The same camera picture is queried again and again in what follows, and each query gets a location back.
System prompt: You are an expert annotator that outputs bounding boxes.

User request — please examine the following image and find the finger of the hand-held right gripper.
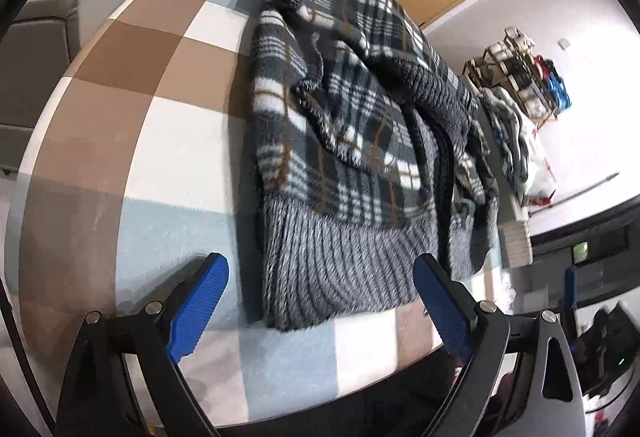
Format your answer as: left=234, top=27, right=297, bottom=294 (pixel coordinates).
left=564, top=264, right=578, bottom=313

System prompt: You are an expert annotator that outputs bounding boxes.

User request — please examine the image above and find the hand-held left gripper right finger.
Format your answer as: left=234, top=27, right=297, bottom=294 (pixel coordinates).
left=412, top=253, right=586, bottom=437

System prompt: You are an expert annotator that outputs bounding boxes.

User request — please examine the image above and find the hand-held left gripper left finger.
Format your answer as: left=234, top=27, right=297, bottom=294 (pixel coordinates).
left=55, top=253, right=230, bottom=437

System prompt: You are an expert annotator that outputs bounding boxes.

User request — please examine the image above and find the plaid fleece jacket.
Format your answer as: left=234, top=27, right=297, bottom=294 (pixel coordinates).
left=239, top=0, right=501, bottom=332

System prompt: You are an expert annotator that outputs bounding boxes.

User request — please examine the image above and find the pile of folded clothes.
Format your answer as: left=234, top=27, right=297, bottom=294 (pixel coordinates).
left=480, top=87, right=557, bottom=205

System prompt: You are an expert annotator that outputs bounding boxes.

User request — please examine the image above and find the woven laundry basket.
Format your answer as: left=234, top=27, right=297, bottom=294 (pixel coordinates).
left=497, top=222, right=535, bottom=268

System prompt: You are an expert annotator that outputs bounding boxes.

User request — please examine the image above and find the grey bench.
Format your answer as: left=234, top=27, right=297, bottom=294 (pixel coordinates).
left=472, top=102, right=531, bottom=223

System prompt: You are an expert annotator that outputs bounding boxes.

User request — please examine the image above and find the metal rod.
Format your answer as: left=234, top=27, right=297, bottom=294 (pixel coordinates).
left=530, top=173, right=621, bottom=217

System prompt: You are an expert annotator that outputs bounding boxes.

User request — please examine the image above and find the blue plaid shirt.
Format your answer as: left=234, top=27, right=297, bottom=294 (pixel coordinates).
left=492, top=117, right=526, bottom=183

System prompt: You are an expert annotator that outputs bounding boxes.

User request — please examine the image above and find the checkered bed sheet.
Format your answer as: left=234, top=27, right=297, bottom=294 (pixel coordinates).
left=7, top=0, right=506, bottom=428

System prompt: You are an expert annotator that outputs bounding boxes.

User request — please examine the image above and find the grey upholstered seat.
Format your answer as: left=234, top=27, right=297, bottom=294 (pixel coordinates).
left=0, top=0, right=81, bottom=178

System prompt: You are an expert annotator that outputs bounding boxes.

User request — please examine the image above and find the black wall television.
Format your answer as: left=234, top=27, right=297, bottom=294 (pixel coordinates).
left=531, top=197, right=640, bottom=263

